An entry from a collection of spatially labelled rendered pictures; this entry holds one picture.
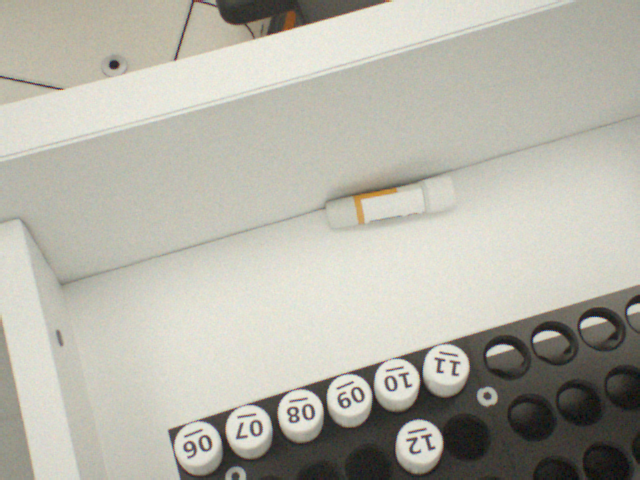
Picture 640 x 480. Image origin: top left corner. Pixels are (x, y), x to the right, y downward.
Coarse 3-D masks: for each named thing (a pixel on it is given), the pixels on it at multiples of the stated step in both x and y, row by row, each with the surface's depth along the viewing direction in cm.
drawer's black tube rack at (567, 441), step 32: (512, 352) 36; (544, 352) 36; (480, 384) 33; (544, 384) 33; (576, 384) 33; (608, 384) 36; (448, 416) 32; (480, 416) 32; (512, 416) 35; (544, 416) 35; (576, 416) 35; (608, 416) 32; (352, 448) 32; (384, 448) 32; (448, 448) 32; (480, 448) 35; (512, 448) 32; (544, 448) 32; (576, 448) 32; (608, 448) 32
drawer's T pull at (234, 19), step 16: (224, 0) 37; (240, 0) 37; (256, 0) 37; (272, 0) 37; (288, 0) 37; (304, 0) 37; (320, 0) 37; (336, 0) 37; (352, 0) 37; (368, 0) 37; (384, 0) 37; (224, 16) 37; (240, 16) 37; (256, 16) 37; (304, 16) 37; (320, 16) 36; (336, 16) 36
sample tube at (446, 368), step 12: (444, 348) 32; (456, 348) 32; (432, 360) 32; (444, 360) 32; (456, 360) 32; (432, 372) 32; (444, 372) 32; (456, 372) 32; (468, 372) 32; (432, 384) 32; (444, 384) 32; (456, 384) 32; (444, 396) 33
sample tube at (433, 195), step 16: (448, 176) 41; (384, 192) 41; (400, 192) 41; (416, 192) 41; (432, 192) 41; (448, 192) 41; (336, 208) 41; (352, 208) 41; (368, 208) 41; (384, 208) 41; (400, 208) 41; (416, 208) 41; (432, 208) 41; (448, 208) 41; (336, 224) 41; (352, 224) 41
